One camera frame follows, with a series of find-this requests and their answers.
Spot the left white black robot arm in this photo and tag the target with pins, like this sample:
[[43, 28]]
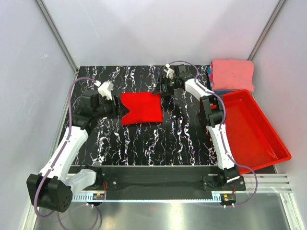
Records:
[[51, 188]]

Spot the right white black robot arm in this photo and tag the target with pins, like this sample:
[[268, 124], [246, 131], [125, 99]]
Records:
[[212, 115]]

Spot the aluminium frame post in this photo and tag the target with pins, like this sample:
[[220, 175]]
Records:
[[53, 28], [267, 28]]

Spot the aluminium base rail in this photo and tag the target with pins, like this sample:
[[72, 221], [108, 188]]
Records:
[[266, 183]]

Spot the black marble pattern mat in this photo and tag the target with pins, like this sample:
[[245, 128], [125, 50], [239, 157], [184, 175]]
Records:
[[179, 140]]

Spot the red t shirt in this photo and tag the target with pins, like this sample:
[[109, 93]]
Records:
[[144, 107]]

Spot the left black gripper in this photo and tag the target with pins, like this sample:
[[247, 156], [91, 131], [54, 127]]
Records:
[[115, 107]]

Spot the left aluminium frame post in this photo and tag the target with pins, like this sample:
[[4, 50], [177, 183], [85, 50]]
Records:
[[53, 28]]

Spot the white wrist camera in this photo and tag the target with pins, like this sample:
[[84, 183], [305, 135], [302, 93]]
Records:
[[170, 73], [104, 89]]

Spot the red plastic bin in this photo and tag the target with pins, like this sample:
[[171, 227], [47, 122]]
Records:
[[252, 139]]

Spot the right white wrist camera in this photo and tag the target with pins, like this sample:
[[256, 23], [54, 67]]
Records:
[[170, 73]]

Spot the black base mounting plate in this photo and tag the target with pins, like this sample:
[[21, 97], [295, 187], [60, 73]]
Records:
[[119, 178]]

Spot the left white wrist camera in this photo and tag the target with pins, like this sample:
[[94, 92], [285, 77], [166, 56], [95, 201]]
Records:
[[104, 89]]

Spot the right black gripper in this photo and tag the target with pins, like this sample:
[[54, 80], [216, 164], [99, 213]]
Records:
[[164, 84]]

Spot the grey slotted cable duct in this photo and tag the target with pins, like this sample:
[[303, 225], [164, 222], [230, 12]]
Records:
[[205, 197]]

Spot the right aluminium frame post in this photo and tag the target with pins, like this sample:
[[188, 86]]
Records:
[[267, 28]]

